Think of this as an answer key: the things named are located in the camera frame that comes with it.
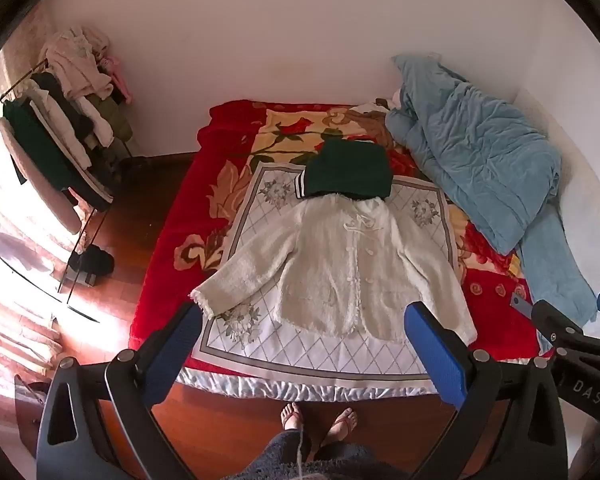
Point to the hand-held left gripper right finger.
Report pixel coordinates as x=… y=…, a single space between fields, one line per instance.
x=435 y=355

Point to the black metal clothes rack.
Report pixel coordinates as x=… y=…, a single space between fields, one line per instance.
x=82 y=240

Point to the person's foot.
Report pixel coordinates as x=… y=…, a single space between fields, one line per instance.
x=292 y=417
x=342 y=425

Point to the black cloth bundle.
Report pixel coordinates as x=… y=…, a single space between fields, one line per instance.
x=99 y=260

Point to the person's left foot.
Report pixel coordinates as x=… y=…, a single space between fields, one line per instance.
x=292 y=417

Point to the folded dark green sweater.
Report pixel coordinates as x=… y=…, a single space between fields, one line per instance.
x=355 y=170

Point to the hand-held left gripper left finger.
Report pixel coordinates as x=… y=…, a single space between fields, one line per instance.
x=172 y=355

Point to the pile of pale clothes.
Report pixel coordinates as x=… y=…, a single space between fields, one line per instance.
x=80 y=65

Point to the red floral blanket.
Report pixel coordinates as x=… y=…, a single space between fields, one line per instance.
x=190 y=210

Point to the person's right foot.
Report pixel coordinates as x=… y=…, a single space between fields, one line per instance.
x=342 y=425

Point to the person's dark fuzzy clothing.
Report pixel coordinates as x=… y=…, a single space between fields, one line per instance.
x=330 y=462

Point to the light blue quilt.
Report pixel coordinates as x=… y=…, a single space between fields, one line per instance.
x=480 y=160

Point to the pink striped curtain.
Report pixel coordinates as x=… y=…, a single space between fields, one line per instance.
x=15 y=340

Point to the row of hanging clothes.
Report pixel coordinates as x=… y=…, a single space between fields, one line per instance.
x=55 y=130

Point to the white fuzzy cardigan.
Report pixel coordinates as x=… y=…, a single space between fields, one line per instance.
x=330 y=270

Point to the white diamond patterned cloth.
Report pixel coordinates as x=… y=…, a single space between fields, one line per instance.
x=280 y=345

